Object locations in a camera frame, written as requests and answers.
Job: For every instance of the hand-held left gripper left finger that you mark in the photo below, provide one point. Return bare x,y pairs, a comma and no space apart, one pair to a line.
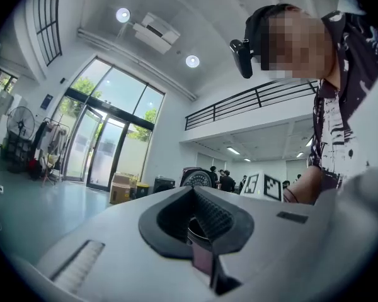
119,256

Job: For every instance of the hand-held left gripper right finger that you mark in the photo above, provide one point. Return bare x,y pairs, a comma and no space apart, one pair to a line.
286,247

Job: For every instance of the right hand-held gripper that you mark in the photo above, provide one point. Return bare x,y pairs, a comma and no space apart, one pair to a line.
271,187

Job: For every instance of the maroon rice cooker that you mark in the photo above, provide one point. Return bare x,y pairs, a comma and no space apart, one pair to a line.
197,178

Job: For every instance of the person's right forearm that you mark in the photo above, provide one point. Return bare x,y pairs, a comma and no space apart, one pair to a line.
305,187

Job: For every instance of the cardboard box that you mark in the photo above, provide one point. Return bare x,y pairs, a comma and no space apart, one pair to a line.
121,190

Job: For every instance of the black drum washer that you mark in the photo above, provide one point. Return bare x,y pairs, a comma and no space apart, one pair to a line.
163,186

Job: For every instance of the black balcony railing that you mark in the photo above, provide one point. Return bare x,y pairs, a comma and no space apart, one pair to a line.
245,102

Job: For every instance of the person's black white patterned shirt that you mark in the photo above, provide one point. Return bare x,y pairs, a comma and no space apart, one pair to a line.
343,112

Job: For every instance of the glass entrance door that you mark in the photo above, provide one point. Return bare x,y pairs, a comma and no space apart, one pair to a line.
113,131

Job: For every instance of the clothes rack with garments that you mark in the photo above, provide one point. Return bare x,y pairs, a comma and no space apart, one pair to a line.
47,149

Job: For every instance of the black metal shelf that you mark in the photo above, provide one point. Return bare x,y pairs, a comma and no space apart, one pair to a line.
17,153

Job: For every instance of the person's head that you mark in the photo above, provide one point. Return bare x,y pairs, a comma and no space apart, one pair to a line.
299,42

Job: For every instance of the round ceiling light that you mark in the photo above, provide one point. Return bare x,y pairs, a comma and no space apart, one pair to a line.
192,61
123,14

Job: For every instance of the white cabinet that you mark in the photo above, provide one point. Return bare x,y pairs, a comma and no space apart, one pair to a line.
0,118

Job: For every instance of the white ceiling air conditioner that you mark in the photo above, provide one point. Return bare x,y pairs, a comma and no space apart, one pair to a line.
157,31

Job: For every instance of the black grid window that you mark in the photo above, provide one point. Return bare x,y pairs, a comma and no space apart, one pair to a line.
48,20

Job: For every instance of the black head-mounted camera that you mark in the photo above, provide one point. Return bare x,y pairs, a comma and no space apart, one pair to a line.
243,58

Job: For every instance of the black pedestal fan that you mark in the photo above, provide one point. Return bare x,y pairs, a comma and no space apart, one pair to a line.
20,121

